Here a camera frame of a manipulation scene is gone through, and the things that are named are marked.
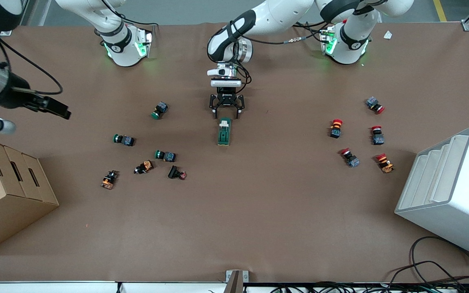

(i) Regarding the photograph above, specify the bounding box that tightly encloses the brown cardboard box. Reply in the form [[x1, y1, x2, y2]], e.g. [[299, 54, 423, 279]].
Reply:
[[0, 136, 60, 256]]

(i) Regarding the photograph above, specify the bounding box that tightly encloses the green load switch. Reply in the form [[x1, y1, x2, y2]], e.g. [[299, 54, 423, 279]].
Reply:
[[217, 117, 232, 146]]

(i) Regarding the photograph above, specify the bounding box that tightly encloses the black looped cable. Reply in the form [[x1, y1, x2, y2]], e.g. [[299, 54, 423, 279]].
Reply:
[[385, 236, 469, 287]]

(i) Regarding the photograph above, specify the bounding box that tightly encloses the black right arm base cable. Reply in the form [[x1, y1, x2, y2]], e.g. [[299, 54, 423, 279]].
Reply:
[[100, 0, 160, 37]]

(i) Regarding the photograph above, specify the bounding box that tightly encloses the metal table bracket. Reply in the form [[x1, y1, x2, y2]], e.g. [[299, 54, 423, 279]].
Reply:
[[226, 270, 249, 293]]

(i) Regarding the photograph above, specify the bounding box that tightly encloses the black selector switch orange base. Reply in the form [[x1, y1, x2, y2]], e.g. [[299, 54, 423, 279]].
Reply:
[[134, 160, 154, 175], [101, 170, 119, 190]]

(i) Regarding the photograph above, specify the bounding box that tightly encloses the black cable bundle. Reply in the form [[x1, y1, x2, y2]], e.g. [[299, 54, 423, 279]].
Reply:
[[255, 281, 469, 293]]

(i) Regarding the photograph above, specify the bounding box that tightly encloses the white stepped storage bin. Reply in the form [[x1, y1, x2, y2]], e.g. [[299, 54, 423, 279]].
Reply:
[[394, 126, 469, 262]]

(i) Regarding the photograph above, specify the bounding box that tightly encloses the white table edge rail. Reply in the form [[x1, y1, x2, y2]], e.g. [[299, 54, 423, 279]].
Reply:
[[0, 281, 227, 293]]

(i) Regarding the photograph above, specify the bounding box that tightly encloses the red button orange base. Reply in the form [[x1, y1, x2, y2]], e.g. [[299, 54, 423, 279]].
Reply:
[[329, 119, 344, 139], [375, 153, 394, 174]]

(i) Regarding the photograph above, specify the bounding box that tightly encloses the red button grey base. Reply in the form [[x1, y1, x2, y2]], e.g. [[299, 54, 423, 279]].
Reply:
[[340, 148, 360, 168], [371, 126, 385, 146], [366, 96, 386, 114]]

